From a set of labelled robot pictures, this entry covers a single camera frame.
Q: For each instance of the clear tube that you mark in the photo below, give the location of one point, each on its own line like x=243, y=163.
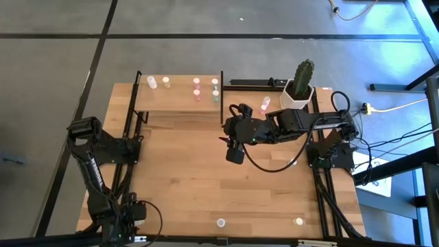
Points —
x=152, y=82

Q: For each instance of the black aluminium frame rail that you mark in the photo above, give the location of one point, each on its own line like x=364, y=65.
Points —
x=320, y=212
x=129, y=178

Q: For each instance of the yellow power plug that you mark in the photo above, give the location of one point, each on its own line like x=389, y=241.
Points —
x=368, y=108

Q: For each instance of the black metal bar frame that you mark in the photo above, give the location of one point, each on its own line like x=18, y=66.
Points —
x=250, y=82

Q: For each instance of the black table-level camera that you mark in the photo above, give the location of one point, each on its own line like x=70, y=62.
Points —
x=222, y=241

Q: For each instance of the wooden shelf black metal frame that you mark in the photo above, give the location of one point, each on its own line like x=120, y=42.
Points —
x=178, y=99

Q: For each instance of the white paper sheet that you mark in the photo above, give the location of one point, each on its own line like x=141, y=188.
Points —
x=380, y=185

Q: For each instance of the black aluminium frame beam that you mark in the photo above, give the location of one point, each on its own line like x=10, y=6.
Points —
x=51, y=241

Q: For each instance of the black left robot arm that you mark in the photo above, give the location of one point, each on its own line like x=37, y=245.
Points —
x=92, y=168

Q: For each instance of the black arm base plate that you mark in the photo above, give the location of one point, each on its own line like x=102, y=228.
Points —
x=120, y=154
x=343, y=161

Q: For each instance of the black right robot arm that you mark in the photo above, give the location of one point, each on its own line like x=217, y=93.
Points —
x=308, y=120

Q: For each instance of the green cactus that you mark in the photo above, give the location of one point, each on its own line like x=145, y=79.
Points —
x=303, y=79

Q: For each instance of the black metal table frame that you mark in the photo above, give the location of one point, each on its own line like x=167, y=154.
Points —
x=387, y=87

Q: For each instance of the black metal table leg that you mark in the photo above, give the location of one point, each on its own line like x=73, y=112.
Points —
x=394, y=166

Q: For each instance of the silver frame bracket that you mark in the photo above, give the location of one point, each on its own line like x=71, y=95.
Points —
x=317, y=243
x=139, y=239

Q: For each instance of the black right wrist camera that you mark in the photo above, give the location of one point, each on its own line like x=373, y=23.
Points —
x=235, y=156

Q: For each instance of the pink medicine bottle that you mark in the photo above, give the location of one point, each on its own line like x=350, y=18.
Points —
x=197, y=93
x=196, y=81
x=264, y=103

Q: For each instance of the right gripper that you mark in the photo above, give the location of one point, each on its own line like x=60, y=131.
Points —
x=247, y=130

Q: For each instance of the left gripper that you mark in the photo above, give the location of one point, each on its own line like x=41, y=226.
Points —
x=121, y=230

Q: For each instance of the white hexagonal plant pot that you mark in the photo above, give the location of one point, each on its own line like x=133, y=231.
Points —
x=291, y=103

